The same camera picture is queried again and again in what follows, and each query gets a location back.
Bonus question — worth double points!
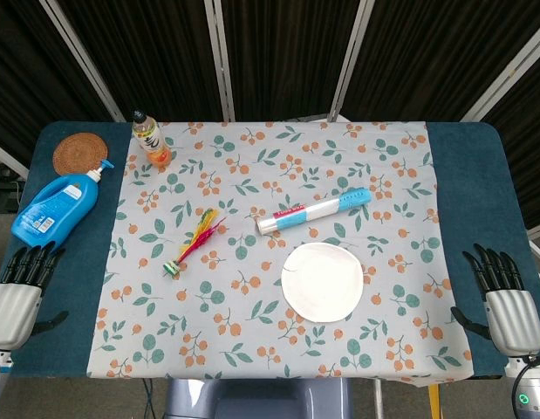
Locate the dark folding screen white frames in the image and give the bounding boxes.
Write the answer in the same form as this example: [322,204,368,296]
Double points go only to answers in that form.
[0,0,540,239]

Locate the yellow table leg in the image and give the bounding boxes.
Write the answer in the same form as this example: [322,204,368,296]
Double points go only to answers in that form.
[427,383,441,419]

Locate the orange drink bottle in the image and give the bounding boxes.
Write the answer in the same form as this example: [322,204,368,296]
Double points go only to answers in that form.
[131,109,174,173]

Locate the blue cable under table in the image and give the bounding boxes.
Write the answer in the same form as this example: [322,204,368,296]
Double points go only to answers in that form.
[141,377,156,419]

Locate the colourful feather shuttlecock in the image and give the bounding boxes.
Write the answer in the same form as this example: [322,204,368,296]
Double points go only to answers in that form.
[162,208,227,279]

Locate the plastic wrap roll blue label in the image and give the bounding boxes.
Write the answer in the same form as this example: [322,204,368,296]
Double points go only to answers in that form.
[256,187,373,237]

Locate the floral patterned tablecloth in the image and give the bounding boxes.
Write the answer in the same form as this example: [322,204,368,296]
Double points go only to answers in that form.
[85,120,476,386]

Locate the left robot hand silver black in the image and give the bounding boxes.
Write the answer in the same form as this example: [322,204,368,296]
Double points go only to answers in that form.
[0,245,70,351]

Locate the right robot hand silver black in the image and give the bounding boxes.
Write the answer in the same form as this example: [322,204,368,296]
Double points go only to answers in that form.
[450,243,540,357]

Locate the grey robot torso base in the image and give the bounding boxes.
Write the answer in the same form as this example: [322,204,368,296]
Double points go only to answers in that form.
[163,377,354,419]

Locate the teal table cover cloth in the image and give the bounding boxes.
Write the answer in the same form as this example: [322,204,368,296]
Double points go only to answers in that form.
[0,120,537,380]

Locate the blue detergent pump bottle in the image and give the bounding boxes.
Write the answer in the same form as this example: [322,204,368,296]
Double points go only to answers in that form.
[10,159,115,249]

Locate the white paper plate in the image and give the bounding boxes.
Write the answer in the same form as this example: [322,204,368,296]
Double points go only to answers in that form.
[281,243,365,324]

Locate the round woven brown coaster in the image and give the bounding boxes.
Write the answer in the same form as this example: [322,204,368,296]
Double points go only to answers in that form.
[52,132,109,178]

